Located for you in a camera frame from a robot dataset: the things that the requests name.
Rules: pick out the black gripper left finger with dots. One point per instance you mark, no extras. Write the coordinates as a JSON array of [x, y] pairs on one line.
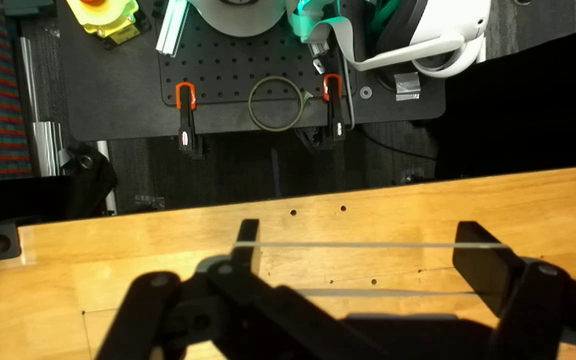
[[169, 321]]

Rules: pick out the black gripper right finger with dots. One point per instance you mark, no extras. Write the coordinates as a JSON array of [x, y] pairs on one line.
[[540, 306]]

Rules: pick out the orange black spring clamp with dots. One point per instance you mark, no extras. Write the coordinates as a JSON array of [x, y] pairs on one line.
[[186, 112], [332, 107]]

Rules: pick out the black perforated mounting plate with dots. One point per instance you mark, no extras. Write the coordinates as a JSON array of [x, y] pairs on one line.
[[234, 66]]

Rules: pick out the aluminium extrusion bar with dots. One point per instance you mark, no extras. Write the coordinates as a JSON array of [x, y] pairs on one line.
[[170, 27]]

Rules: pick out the large white tape roll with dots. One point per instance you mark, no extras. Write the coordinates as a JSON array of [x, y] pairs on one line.
[[241, 18]]

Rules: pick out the black bracket mount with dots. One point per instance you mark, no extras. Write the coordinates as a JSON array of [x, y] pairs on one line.
[[91, 176]]

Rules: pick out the aluminium frame rail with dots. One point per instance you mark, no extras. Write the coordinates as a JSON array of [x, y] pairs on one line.
[[45, 126]]

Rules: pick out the grey duct tape piece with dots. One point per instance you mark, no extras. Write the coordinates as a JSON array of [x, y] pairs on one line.
[[407, 87]]

